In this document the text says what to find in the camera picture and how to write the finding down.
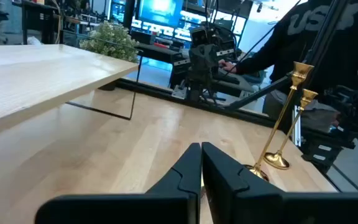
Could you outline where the potted green plant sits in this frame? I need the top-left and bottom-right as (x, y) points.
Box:
(78, 21), (140, 91)

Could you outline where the person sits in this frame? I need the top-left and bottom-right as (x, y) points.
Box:
(218, 0), (358, 125)

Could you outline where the person's hand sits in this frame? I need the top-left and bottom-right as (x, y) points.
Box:
(218, 58), (238, 74)

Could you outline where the wooden shelf with black legs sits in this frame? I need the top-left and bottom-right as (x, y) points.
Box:
(0, 29), (144, 142)

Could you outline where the silver aluminium extrusion bar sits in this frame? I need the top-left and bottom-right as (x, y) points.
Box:
(292, 105), (303, 147)

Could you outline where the short brass candlestick holder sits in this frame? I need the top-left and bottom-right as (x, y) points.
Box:
(263, 88), (319, 170)

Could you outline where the tall brass candlestick holder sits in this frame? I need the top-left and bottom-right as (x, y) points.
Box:
(244, 61), (315, 182)

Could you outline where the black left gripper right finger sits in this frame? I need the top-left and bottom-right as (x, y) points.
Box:
(201, 141), (358, 224)

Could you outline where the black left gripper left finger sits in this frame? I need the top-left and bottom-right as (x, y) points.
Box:
(34, 142), (203, 224)

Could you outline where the computer monitor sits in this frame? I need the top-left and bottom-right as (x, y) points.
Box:
(135, 0), (186, 27)

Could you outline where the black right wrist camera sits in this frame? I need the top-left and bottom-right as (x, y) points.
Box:
(190, 26), (210, 47)

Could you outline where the black metal rack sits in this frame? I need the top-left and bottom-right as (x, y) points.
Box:
(11, 0), (63, 45)

